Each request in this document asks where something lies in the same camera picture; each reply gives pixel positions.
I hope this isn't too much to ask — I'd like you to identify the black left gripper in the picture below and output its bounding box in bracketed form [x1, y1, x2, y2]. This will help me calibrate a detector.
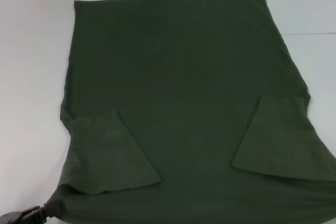
[0, 199, 65, 224]

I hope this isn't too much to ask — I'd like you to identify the dark green t-shirt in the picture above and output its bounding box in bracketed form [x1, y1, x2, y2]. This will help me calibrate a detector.
[59, 0, 336, 224]

